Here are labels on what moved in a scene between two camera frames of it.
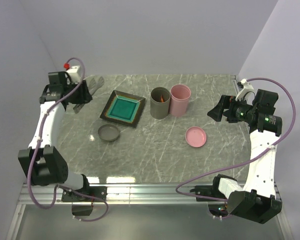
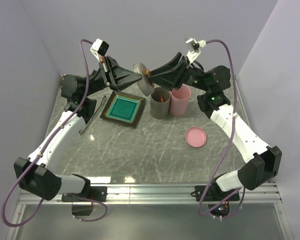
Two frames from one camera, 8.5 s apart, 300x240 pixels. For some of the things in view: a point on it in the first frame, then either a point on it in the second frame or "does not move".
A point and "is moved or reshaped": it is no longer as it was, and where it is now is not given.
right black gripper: [217, 112] → [173, 79]
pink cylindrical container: [180, 95] does not move
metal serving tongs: [92, 84] is moved or reshaped
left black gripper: [84, 96] → [114, 74]
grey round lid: [109, 132] → [145, 84]
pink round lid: [195, 136] does not move
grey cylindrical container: [159, 110] does not move
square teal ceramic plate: [123, 109] does not move
